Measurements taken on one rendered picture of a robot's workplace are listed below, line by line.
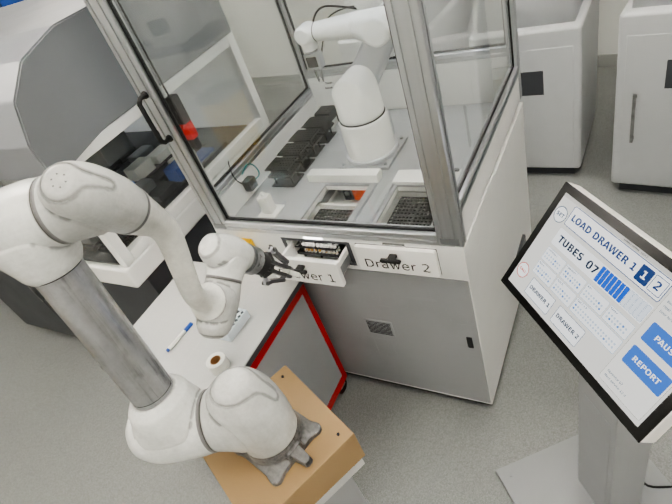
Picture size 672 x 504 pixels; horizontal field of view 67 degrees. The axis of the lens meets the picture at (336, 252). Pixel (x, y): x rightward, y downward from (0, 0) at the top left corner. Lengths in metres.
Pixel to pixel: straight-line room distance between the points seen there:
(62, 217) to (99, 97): 1.27
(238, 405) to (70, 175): 0.59
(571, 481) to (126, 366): 1.59
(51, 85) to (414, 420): 1.93
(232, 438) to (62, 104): 1.37
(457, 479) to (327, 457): 0.96
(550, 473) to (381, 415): 0.72
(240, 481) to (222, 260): 0.57
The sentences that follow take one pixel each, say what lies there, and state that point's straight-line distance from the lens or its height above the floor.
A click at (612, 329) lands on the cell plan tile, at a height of 1.06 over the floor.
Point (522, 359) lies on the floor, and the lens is 2.47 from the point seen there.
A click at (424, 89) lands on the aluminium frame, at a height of 1.47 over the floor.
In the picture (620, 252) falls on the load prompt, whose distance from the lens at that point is 1.23.
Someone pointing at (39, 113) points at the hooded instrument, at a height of 1.57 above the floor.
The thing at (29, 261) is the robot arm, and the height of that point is 1.59.
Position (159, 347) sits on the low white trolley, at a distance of 2.04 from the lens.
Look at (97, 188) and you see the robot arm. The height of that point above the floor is 1.67.
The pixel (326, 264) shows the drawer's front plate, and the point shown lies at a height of 0.92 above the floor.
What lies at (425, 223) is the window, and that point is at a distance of 1.59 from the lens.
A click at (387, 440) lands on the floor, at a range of 2.33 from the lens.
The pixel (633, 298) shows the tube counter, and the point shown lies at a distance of 1.20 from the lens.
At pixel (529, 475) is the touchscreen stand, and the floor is 0.04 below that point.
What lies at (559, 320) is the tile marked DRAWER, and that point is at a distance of 1.30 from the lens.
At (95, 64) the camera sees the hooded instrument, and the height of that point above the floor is 1.61.
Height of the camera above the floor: 2.00
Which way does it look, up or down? 38 degrees down
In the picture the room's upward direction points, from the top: 22 degrees counter-clockwise
